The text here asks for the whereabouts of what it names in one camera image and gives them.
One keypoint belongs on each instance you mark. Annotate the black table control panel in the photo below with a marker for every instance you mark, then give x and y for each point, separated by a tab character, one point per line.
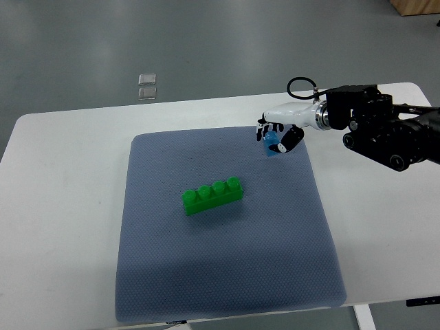
418	302

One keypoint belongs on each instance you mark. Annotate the blue toy block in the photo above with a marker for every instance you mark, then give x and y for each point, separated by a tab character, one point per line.
271	141

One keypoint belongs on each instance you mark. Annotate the upper metal floor plate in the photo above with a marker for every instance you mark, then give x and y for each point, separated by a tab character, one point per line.
147	79

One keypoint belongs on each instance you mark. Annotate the metal floor plate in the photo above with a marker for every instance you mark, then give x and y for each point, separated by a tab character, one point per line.
147	93
147	79

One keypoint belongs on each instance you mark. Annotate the green four-stud toy block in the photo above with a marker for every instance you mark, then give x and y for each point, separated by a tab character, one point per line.
208	197

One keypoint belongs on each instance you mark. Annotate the lower metal floor plate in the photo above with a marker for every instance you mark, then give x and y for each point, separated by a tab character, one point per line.
147	93

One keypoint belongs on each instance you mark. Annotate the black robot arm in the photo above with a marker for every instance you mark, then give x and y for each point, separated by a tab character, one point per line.
394	135

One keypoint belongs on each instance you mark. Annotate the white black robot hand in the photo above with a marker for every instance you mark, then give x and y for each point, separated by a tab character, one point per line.
296	114

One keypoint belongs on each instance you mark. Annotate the white table leg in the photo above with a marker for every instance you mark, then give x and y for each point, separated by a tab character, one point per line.
364	317

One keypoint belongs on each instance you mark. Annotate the blue-grey textured mat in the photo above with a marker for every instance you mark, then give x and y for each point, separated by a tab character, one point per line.
272	250

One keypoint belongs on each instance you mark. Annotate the wooden box corner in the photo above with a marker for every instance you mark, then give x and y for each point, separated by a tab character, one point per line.
415	7

